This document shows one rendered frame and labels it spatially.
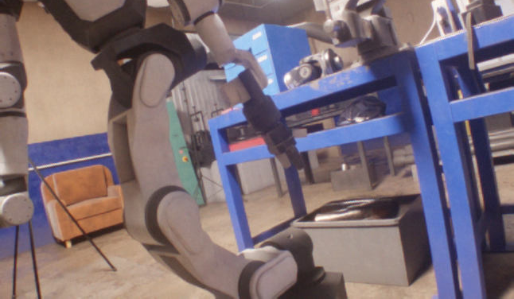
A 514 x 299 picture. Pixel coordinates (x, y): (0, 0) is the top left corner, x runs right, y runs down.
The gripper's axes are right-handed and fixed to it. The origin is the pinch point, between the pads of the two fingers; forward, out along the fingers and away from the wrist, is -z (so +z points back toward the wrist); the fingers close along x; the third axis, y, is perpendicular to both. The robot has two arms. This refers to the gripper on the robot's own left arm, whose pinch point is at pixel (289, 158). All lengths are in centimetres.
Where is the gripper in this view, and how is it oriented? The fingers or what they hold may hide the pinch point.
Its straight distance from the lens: 92.0
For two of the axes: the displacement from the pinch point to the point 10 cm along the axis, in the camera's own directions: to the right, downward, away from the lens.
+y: 8.1, -5.2, 2.7
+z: -5.2, -8.5, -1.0
